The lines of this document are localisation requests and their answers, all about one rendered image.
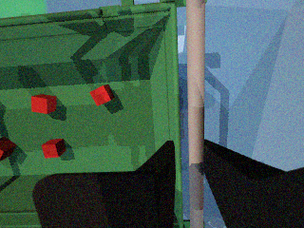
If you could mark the small red block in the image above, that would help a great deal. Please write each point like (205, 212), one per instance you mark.
(54, 148)
(102, 95)
(43, 103)
(6, 148)

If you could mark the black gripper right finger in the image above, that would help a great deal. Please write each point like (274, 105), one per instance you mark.
(252, 194)

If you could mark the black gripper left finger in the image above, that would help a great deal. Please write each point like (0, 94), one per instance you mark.
(143, 198)

